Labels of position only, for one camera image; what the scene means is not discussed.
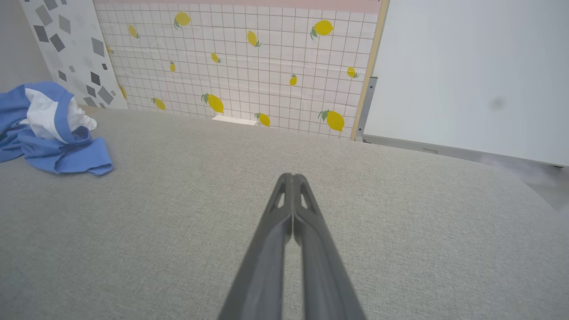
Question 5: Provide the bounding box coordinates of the white panel with grey shapes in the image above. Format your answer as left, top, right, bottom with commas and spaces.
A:
19, 0, 129, 110

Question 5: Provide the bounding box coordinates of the light wooden board frame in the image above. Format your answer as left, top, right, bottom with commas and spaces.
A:
350, 0, 390, 141

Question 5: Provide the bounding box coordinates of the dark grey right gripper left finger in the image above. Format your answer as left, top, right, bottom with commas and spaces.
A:
217, 173, 293, 320

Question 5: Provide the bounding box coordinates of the blue and white t-shirt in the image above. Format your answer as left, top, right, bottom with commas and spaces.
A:
0, 81, 113, 176

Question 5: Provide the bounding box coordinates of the plain white panel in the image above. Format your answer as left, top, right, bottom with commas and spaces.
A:
362, 0, 569, 167

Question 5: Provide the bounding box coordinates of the small white box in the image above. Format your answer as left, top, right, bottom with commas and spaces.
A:
212, 115, 258, 126

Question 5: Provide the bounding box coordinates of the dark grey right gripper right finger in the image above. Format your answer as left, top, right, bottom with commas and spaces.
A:
293, 174, 366, 320

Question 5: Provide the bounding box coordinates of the lemon print grid board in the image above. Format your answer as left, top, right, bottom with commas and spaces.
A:
92, 0, 383, 139

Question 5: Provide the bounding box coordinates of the grey metal panel frame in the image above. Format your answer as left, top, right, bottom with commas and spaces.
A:
354, 76, 567, 168

